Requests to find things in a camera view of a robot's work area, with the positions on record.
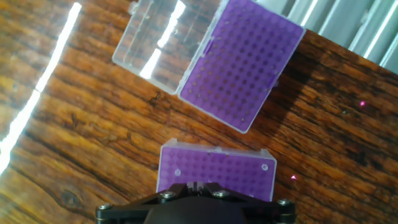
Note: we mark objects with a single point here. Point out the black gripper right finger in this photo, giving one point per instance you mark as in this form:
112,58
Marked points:
267,210

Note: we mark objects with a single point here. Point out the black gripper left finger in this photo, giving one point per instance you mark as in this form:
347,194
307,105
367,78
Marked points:
130,208

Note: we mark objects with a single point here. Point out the small clear pipette tip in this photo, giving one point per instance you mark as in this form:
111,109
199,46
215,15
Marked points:
264,167
177,172

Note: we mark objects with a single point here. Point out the purple pipette tip box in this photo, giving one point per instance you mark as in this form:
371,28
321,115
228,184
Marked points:
242,68
217,168

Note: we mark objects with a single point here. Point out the brown wooden board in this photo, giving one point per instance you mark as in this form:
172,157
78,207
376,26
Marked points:
93,124

